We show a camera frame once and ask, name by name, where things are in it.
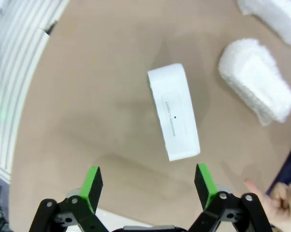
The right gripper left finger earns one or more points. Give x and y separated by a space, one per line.
91 191

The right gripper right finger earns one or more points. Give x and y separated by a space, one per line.
206 191

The white unwrapped digital clock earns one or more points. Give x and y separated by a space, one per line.
174 111

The bubble-wrapped clock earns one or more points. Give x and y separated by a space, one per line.
278 17
254 79

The person's left hand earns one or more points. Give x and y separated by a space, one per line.
285 207

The clear plastic container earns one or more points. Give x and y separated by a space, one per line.
119 218

